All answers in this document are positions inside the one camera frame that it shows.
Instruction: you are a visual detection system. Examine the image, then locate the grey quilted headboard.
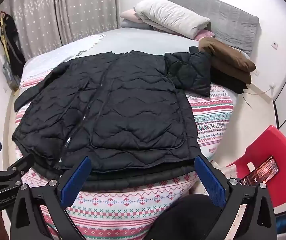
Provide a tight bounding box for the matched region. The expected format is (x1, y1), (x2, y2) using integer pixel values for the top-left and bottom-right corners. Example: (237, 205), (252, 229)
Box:
(149, 0), (260, 55)

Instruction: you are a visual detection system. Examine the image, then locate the person's dark clothing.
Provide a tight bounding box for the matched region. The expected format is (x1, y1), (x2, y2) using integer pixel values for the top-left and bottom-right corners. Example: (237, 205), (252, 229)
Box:
(155, 194), (224, 240)

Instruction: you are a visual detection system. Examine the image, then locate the black folded garment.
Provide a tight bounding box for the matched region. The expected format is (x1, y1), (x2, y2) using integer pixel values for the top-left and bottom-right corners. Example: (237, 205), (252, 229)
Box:
(209, 68), (249, 95)

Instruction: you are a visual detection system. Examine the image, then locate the black hanging bag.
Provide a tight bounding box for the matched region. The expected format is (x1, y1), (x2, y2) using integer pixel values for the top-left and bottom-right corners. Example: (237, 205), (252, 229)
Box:
(0, 11), (26, 77)

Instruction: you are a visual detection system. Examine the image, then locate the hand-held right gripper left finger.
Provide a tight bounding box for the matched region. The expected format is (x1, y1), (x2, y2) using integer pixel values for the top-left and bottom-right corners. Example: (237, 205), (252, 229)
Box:
(9, 156), (93, 240)

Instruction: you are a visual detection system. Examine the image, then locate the white fringed blanket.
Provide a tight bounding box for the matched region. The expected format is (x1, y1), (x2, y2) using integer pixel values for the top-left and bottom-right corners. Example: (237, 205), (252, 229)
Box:
(20, 34), (107, 85)

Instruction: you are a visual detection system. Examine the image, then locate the smartphone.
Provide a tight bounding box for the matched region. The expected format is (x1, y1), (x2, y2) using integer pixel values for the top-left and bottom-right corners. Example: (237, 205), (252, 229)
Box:
(240, 156), (280, 186)

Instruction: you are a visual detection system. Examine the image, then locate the black quilted jacket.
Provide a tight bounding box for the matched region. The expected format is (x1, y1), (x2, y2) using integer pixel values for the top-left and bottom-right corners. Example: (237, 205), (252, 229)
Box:
(12, 50), (212, 193)

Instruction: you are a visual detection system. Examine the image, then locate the grey star-print curtain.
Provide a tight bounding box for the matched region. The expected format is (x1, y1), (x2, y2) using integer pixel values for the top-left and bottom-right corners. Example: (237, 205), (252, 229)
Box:
(2, 0), (120, 60)

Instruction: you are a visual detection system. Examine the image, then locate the pale pink pillow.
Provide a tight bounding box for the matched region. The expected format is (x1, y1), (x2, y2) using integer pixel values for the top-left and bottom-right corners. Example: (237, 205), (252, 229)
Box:
(120, 8), (143, 23)

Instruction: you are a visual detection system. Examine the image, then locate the blue-grey hanging bag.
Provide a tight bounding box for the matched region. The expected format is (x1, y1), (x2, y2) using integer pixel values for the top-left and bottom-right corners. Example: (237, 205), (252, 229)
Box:
(2, 54), (21, 88)

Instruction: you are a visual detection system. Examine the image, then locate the grey bedsheet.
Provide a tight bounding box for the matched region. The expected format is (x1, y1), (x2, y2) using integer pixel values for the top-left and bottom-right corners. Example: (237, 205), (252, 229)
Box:
(24, 27), (251, 68)

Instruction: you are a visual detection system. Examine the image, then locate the red plastic chair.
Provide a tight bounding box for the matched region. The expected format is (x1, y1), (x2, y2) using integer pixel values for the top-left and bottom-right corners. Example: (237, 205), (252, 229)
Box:
(226, 125), (286, 208)

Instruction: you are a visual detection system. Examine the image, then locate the brown folded garment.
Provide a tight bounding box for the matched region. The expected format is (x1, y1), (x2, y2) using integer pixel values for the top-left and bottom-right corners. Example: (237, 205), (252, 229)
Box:
(198, 37), (257, 84)

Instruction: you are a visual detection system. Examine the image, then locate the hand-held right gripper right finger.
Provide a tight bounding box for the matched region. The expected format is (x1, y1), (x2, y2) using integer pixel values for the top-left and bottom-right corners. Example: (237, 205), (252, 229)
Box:
(194, 154), (277, 240)

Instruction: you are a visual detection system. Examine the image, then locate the pink patterned pillow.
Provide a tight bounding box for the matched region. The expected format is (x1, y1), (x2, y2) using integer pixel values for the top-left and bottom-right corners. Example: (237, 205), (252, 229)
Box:
(194, 29), (215, 41)

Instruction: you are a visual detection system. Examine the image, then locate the black cable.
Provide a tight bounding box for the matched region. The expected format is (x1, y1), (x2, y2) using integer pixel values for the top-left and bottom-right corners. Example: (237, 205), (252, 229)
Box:
(241, 89), (254, 109)

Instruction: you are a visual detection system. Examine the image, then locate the grey pillow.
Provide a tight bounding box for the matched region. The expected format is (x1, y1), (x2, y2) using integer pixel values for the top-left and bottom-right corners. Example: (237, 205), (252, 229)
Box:
(120, 19), (156, 30)

